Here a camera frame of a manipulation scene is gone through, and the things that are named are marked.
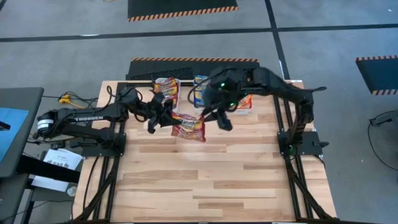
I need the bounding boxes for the dark grey desk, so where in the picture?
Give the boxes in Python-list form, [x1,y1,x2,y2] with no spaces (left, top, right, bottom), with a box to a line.
[0,86,45,179]

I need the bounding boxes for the yellow power plug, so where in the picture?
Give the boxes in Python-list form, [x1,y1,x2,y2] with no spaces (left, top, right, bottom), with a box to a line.
[58,93,85,110]

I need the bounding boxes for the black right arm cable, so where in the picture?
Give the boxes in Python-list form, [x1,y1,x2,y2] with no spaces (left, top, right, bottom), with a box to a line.
[187,77,215,110]

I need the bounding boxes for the white printed papers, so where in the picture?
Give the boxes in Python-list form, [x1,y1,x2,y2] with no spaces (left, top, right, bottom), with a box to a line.
[30,147,83,193]

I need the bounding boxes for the red Maruchan noodle pack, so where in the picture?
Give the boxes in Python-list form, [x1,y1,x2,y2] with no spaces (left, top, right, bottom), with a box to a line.
[170,111,207,143]
[154,77,179,96]
[166,93,180,110]

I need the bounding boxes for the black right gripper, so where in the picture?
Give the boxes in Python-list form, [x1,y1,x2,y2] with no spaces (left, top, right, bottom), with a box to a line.
[203,86,241,131]

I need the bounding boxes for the blue Maruchan noodle pack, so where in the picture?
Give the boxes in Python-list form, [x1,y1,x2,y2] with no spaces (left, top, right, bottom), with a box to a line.
[193,75,210,91]
[193,90,208,108]

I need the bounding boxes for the black hazard-striped floor mat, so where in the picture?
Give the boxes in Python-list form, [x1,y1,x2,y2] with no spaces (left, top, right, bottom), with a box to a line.
[354,55,398,96]
[125,57,261,82]
[127,0,239,23]

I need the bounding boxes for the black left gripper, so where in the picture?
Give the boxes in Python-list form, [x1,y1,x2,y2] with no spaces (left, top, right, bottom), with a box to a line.
[147,92,183,134]

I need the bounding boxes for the black floor cable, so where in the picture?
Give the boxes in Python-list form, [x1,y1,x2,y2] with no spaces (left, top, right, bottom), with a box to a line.
[367,109,398,172]

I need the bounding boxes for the black table frame rails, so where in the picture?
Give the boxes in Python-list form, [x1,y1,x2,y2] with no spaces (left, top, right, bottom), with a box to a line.
[73,82,128,223]
[273,93,340,222]

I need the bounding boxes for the orange Maruchan noodle pack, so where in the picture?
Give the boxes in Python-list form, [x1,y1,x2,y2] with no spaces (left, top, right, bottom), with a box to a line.
[238,94,253,110]

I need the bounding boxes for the blue desk mat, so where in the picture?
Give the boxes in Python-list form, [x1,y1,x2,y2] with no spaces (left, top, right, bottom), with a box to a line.
[0,106,30,163]

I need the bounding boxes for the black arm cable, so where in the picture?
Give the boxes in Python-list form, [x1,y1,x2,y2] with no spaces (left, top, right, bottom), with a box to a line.
[106,85,114,108]
[187,77,215,110]

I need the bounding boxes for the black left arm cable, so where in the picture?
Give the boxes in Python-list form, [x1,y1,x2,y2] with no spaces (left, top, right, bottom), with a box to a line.
[106,85,114,108]

